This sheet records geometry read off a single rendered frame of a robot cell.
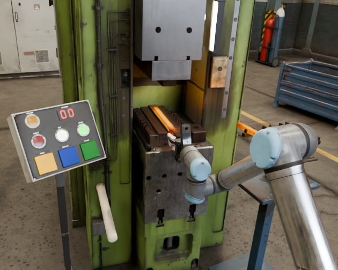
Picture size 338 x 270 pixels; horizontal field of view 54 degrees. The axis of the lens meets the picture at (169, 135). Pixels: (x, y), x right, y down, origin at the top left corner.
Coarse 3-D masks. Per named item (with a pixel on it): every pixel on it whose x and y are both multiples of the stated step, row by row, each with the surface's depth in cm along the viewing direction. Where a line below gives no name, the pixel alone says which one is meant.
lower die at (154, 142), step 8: (136, 112) 202; (144, 112) 200; (152, 112) 200; (136, 120) 200; (144, 120) 191; (152, 120) 189; (160, 120) 187; (168, 120) 188; (152, 128) 181; (160, 128) 179; (152, 136) 172; (160, 136) 174; (152, 144) 174; (160, 144) 175; (168, 144) 177
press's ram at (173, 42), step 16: (144, 0) 144; (160, 0) 146; (176, 0) 148; (192, 0) 150; (144, 16) 147; (160, 16) 149; (176, 16) 151; (192, 16) 153; (144, 32) 150; (160, 32) 152; (176, 32) 154; (192, 32) 156; (144, 48) 153; (160, 48) 155; (176, 48) 157; (192, 48) 159
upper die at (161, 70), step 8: (136, 56) 187; (136, 64) 188; (144, 64) 170; (152, 64) 157; (160, 64) 158; (168, 64) 159; (176, 64) 160; (184, 64) 161; (144, 72) 172; (152, 72) 158; (160, 72) 160; (168, 72) 161; (176, 72) 162; (184, 72) 163; (152, 80) 160
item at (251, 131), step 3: (237, 123) 179; (240, 123) 179; (243, 123) 179; (237, 126) 179; (240, 126) 177; (243, 126) 175; (246, 126) 175; (243, 129) 175; (249, 129) 172; (252, 129) 172; (249, 132) 171; (252, 132) 169; (255, 132) 168; (252, 135) 170
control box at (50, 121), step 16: (32, 112) 135; (48, 112) 139; (80, 112) 148; (16, 128) 130; (32, 128) 134; (48, 128) 138; (64, 128) 142; (96, 128) 151; (16, 144) 134; (32, 144) 133; (48, 144) 137; (64, 144) 141; (32, 160) 132; (80, 160) 144; (96, 160) 149; (32, 176) 131; (48, 176) 135
